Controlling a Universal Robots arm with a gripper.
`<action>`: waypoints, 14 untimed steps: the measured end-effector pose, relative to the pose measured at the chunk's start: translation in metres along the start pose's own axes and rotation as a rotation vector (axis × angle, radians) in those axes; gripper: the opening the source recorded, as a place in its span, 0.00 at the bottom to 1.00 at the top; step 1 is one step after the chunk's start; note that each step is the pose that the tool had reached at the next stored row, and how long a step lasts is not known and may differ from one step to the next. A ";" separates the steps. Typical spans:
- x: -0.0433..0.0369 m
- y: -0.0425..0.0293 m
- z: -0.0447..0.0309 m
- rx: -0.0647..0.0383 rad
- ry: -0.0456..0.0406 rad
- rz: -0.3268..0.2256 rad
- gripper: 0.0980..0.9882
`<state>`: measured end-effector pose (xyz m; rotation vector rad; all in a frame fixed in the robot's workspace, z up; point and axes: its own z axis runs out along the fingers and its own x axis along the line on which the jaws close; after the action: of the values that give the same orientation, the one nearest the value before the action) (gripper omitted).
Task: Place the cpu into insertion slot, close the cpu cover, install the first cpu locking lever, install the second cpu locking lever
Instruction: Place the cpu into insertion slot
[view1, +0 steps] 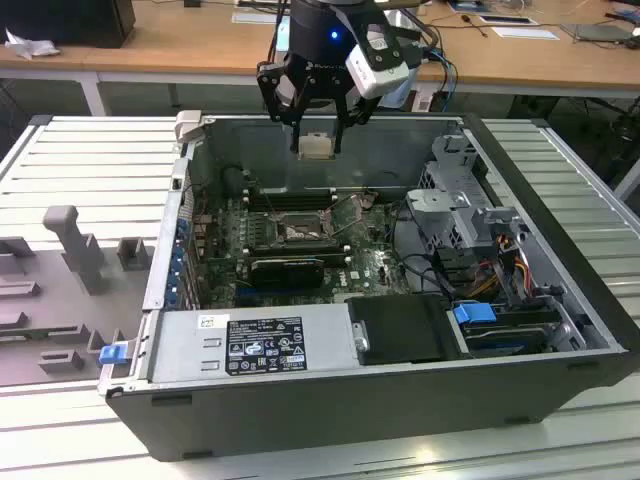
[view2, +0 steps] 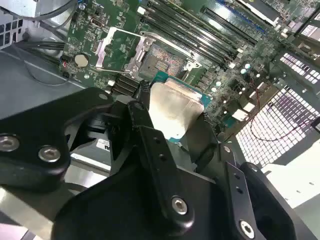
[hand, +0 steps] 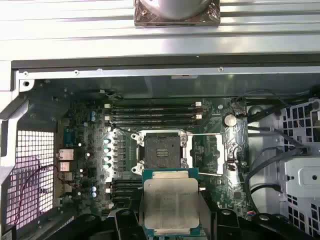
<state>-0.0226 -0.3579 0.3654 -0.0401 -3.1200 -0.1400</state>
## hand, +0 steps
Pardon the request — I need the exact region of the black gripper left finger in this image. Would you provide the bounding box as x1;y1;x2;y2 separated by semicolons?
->
47;192;144;240

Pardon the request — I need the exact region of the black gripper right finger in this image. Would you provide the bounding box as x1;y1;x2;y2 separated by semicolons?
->
199;192;310;240

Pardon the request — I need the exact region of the silver green CPU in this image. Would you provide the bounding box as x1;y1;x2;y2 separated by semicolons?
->
141;168;202;238

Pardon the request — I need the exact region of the metal socket cover frame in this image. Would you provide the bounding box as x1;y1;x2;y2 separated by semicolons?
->
183;132;225;177

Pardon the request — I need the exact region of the black RAM slot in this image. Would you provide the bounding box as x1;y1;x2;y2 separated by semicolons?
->
107;107;204;115
109;183;143;189
109;193;137;200
107;118;204;126
105;187;143;194
104;112;204;121
109;177;143;184
104;101;204;109

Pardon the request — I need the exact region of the black CPU socket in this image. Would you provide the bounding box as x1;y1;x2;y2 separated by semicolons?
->
130;129;194;176

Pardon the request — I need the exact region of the green motherboard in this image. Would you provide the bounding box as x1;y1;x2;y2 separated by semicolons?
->
56;96;250;235

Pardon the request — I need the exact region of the silver port block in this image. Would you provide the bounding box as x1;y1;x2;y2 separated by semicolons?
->
57;148;75;161
59;161;74;173

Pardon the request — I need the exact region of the silver perforated drive cage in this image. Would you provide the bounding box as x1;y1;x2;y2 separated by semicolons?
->
278;98;320;240

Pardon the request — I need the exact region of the blue serial port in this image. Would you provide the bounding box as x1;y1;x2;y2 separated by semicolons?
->
62;129;76;148

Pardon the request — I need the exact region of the silver coin battery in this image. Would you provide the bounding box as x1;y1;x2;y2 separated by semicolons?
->
223;112;238;128

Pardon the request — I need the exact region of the black silver PC case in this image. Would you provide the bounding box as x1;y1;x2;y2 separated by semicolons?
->
0;52;320;240

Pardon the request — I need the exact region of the black cable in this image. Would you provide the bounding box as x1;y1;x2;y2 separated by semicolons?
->
244;146;282;218

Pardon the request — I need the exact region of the red black fan wire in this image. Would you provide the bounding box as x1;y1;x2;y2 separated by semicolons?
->
13;163;78;227

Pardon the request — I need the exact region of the grey flat cable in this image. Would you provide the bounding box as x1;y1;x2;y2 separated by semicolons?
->
248;125;310;153

